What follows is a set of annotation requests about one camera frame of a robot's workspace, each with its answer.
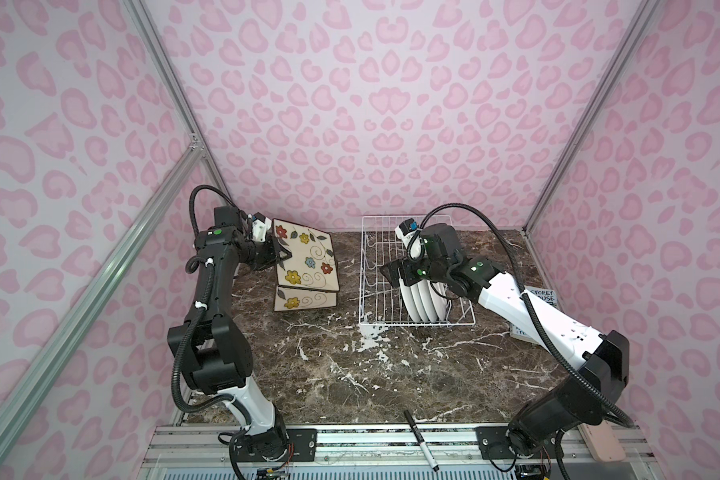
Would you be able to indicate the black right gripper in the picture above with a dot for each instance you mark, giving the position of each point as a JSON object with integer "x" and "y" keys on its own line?
{"x": 406, "y": 265}

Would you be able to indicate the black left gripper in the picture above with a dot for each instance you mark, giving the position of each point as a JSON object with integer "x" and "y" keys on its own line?
{"x": 272, "y": 253}

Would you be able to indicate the white round plate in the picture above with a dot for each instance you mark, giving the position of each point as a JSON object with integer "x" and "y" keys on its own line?
{"x": 409, "y": 301}
{"x": 440, "y": 302}
{"x": 418, "y": 302}
{"x": 428, "y": 301}

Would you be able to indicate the floral square plate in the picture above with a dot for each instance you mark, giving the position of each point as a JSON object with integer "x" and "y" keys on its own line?
{"x": 292, "y": 299}

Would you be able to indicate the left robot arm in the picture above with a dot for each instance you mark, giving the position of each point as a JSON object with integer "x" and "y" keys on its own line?
{"x": 213, "y": 360}

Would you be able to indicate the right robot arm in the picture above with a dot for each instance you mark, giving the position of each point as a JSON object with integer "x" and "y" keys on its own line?
{"x": 597, "y": 363}

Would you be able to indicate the The 143-Storey Treehouse book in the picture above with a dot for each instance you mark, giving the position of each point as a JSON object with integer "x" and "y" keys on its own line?
{"x": 550, "y": 297}

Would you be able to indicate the black marker pen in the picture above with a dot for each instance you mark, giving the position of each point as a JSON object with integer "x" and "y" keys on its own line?
{"x": 434, "y": 465}

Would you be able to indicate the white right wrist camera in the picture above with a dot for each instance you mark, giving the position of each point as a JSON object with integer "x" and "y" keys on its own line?
{"x": 407, "y": 233}

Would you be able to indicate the white wire dish rack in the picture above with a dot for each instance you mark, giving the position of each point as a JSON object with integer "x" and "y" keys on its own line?
{"x": 380, "y": 304}

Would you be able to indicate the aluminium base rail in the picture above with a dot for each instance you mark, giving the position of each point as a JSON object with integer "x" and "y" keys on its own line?
{"x": 390, "y": 451}

